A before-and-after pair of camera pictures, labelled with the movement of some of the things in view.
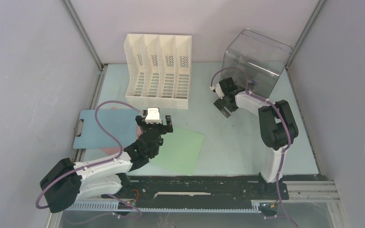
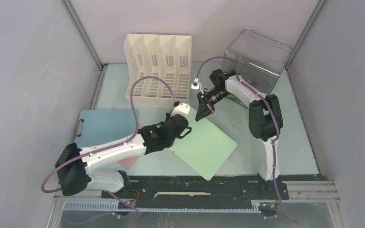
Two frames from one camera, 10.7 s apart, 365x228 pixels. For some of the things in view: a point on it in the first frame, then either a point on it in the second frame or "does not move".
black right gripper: (221, 103) to (205, 108)
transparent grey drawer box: (261, 58) does not move
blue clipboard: (121, 123) does not move
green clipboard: (180, 151) to (205, 147)
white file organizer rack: (160, 70) does not move
